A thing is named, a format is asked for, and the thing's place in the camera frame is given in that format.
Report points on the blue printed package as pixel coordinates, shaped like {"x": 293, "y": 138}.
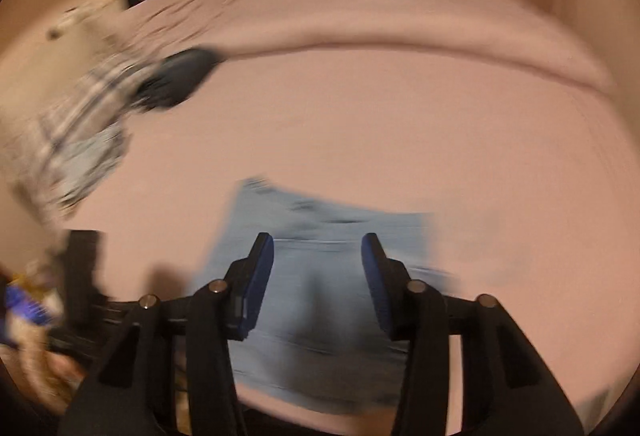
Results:
{"x": 39, "y": 309}

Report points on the dark navy rolled garment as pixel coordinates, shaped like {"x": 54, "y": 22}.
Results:
{"x": 176, "y": 78}

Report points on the pink rolled blanket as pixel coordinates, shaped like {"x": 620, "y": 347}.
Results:
{"x": 509, "y": 31}

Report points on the plaid folded garment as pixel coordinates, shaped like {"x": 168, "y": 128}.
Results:
{"x": 32, "y": 146}

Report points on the pink bed sheet mattress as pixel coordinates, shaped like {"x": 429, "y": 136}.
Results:
{"x": 530, "y": 188}

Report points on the white plush toy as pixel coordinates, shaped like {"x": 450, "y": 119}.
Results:
{"x": 96, "y": 16}

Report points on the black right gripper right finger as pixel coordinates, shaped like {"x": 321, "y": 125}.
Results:
{"x": 507, "y": 387}

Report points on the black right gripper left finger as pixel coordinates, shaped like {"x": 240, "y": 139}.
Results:
{"x": 131, "y": 386}

